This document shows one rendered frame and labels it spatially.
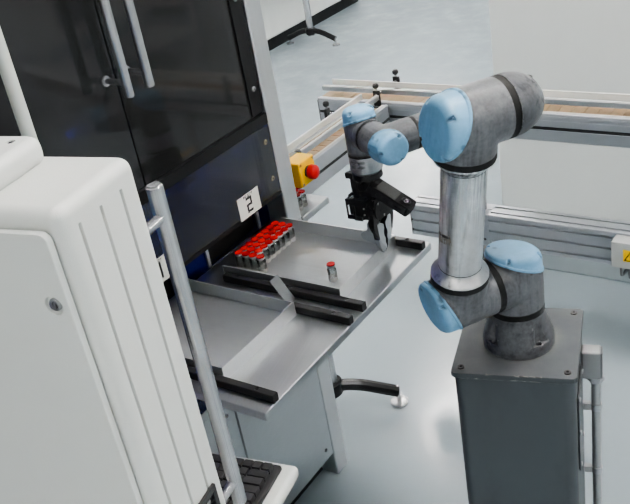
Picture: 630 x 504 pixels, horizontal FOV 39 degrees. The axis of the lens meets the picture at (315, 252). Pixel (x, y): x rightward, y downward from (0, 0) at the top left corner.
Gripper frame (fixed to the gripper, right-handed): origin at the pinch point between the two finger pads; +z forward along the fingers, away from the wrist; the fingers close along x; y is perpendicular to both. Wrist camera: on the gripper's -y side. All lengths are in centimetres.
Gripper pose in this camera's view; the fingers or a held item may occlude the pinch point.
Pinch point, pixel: (386, 247)
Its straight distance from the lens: 215.5
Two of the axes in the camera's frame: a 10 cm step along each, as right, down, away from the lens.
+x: -5.4, 4.8, -6.9
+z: 1.7, 8.7, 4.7
